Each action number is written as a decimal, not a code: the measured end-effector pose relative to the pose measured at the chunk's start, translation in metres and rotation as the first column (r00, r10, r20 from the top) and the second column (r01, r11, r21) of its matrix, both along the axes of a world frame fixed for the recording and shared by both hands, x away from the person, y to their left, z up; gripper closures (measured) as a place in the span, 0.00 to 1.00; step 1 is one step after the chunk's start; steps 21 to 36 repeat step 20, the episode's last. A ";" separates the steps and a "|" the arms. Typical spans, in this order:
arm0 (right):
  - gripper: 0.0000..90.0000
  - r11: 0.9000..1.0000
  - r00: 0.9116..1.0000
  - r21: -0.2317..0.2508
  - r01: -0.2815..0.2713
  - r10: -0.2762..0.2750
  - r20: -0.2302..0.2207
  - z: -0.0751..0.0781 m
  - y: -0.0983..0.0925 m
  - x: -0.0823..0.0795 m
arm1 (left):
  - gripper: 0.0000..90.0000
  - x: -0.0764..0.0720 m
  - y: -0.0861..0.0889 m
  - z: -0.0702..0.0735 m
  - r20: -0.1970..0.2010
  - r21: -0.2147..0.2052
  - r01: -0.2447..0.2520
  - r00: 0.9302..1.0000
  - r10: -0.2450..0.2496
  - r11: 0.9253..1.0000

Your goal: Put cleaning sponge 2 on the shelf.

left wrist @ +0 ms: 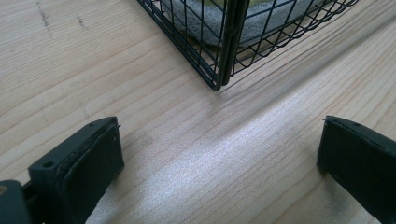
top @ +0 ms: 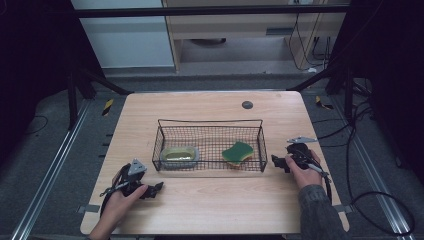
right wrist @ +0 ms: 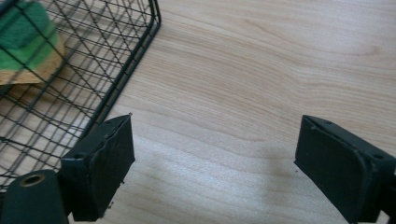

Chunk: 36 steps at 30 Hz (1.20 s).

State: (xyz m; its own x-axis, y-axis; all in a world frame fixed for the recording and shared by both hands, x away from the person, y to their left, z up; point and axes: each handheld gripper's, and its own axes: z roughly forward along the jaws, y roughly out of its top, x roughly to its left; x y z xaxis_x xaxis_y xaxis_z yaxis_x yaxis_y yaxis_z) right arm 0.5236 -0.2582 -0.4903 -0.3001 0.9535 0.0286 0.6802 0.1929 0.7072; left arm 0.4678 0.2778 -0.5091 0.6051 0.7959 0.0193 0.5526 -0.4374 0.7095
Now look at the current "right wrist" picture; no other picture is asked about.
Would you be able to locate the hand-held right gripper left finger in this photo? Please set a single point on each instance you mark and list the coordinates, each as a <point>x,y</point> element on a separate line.
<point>99,168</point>

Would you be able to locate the yellow and green sponge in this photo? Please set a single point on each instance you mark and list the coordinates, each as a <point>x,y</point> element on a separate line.
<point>28,40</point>

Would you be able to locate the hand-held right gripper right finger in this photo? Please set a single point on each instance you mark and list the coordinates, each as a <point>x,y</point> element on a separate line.
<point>339,168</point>

